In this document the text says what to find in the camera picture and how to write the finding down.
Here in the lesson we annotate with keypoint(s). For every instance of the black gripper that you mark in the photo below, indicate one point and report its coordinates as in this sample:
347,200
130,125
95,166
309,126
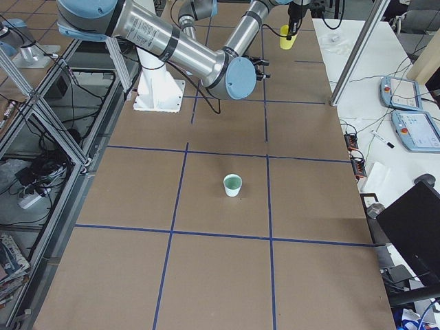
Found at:
258,70
294,14

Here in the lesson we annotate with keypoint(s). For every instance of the yellow cup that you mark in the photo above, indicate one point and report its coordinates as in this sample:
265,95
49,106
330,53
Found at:
286,43

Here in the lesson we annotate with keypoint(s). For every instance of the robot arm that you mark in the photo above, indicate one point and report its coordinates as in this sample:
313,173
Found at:
237,24
225,73

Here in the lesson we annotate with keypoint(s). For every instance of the light green cup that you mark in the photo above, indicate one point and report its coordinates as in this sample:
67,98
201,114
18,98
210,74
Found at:
232,184

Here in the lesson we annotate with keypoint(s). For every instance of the stack of books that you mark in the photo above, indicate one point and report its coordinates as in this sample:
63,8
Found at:
14,268

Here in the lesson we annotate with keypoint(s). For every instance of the clear plastic bag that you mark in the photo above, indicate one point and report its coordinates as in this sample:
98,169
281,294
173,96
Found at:
335,43

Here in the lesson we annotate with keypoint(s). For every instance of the upper blue teach pendant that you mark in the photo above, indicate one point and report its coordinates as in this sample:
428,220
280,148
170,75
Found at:
399,93

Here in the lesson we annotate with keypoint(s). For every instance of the blue teach pendant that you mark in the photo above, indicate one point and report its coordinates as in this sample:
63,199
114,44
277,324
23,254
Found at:
399,93
417,131

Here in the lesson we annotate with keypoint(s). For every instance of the black marker pen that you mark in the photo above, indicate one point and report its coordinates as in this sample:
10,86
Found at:
382,139

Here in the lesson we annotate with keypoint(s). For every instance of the lower blue teach pendant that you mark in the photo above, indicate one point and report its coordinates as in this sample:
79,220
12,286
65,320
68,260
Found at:
417,131

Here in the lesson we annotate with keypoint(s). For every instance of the black monitor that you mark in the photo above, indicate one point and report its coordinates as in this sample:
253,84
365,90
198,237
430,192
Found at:
411,223

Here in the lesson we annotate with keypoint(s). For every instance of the white power strip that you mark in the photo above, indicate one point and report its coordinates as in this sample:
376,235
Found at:
29,199

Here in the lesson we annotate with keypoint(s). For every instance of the aluminium frame post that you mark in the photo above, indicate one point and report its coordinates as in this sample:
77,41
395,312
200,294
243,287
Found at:
365,34

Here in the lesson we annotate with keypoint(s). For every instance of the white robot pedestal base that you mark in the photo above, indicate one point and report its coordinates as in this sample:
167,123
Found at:
157,90

